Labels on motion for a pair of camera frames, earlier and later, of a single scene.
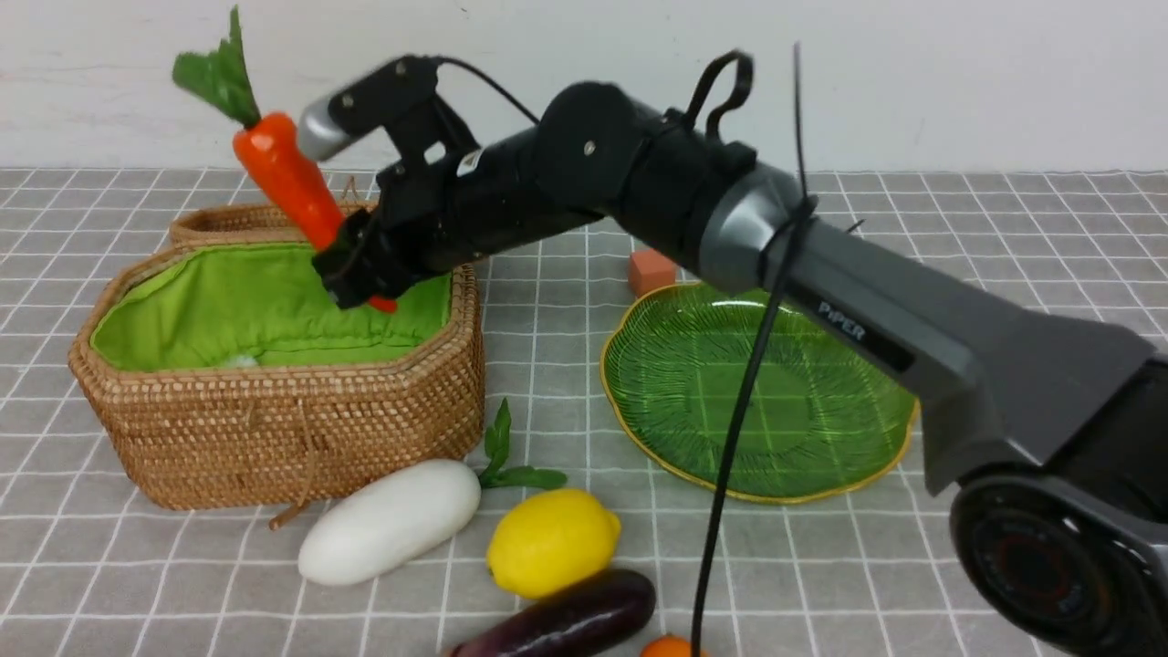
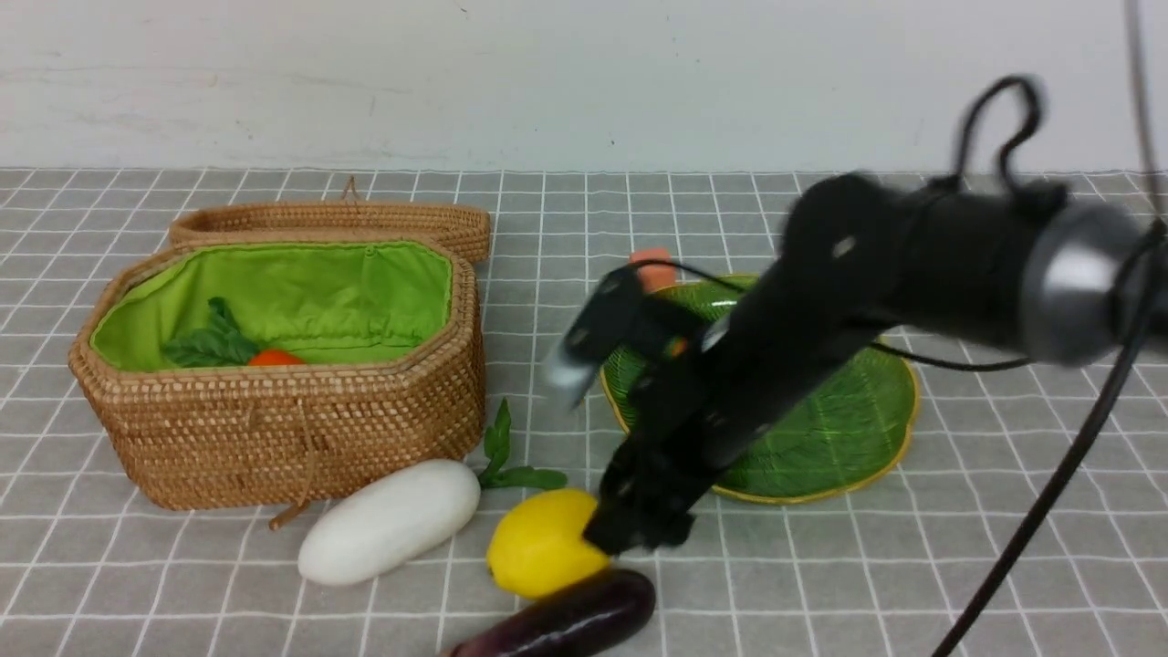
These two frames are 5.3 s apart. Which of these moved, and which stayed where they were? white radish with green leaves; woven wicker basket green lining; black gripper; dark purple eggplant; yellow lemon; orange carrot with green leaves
Moved: orange carrot with green leaves; black gripper
Stayed: dark purple eggplant; yellow lemon; white radish with green leaves; woven wicker basket green lining
